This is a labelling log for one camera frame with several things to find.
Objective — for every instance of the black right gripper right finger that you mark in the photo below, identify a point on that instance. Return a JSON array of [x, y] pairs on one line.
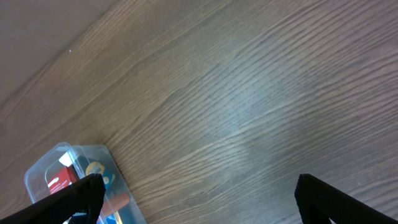
[[320, 203]]

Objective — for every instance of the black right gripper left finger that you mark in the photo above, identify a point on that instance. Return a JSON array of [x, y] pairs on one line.
[[80, 202]]

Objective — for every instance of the orange tube white cap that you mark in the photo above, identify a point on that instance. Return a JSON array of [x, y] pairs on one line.
[[113, 204]]

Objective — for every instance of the red white medicine box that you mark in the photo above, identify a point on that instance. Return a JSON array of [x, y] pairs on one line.
[[62, 179]]

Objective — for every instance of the blue yellow VapoDrops box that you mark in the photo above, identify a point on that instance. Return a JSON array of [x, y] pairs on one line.
[[114, 219]]

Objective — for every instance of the clear plastic container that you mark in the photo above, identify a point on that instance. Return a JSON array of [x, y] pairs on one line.
[[37, 177]]

